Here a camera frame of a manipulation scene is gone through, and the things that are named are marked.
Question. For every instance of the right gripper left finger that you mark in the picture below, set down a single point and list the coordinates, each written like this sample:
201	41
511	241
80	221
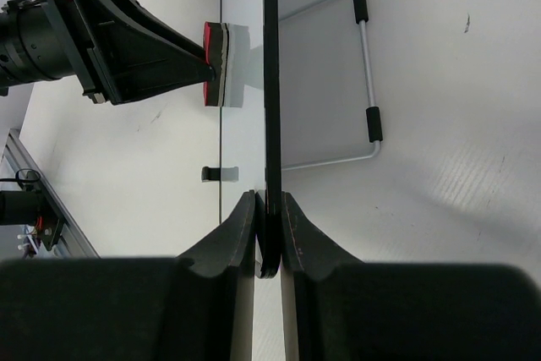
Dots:
196	306

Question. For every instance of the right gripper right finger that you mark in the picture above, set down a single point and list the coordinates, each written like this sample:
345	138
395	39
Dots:
337	307

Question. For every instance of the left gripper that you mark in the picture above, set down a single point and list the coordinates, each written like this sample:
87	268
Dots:
120	52

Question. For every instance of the red whiteboard eraser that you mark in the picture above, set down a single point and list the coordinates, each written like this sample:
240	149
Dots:
216	45

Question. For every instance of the small black-framed whiteboard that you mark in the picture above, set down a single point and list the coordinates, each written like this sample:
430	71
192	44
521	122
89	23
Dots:
250	121

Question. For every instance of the aluminium mounting rail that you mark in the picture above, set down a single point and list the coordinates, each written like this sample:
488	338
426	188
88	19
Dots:
24	192

